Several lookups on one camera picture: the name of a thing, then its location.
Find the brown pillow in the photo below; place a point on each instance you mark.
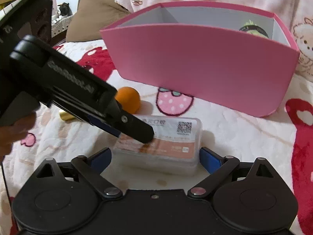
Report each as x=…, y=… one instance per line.
x=91, y=17

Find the pink cardboard box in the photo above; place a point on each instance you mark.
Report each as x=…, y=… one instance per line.
x=196, y=48

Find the bear print blanket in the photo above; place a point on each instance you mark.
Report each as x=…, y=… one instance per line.
x=284, y=138

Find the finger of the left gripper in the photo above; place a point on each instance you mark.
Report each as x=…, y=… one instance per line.
x=101, y=125
x=127, y=123

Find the green yarn ball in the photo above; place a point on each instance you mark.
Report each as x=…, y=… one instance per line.
x=254, y=29

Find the clear floss pick box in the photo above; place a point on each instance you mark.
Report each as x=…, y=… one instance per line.
x=173, y=150

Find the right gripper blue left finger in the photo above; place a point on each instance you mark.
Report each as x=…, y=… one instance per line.
x=90, y=170

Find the foundation bottle gold cap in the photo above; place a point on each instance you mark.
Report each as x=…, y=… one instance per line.
x=65, y=116

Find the orange makeup sponge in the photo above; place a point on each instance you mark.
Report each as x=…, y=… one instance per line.
x=129, y=99

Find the person left hand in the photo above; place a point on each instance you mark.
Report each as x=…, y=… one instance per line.
x=15, y=132

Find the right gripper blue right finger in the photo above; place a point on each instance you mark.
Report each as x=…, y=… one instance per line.
x=219, y=169

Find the bedside table with clutter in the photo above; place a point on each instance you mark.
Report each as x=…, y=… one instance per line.
x=61, y=20

